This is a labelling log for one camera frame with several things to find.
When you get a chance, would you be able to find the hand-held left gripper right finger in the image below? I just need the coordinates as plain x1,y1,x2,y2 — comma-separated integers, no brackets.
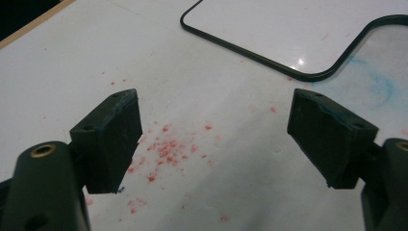
287,89,380,191

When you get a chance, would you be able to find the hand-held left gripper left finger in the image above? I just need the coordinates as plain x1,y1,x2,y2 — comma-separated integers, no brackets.
69,89,143,195

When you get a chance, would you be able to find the small whiteboard with handle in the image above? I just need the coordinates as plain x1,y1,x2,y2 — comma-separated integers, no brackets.
179,0,408,83

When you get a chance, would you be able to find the wooden table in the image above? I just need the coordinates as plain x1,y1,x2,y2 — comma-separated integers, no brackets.
0,0,77,51

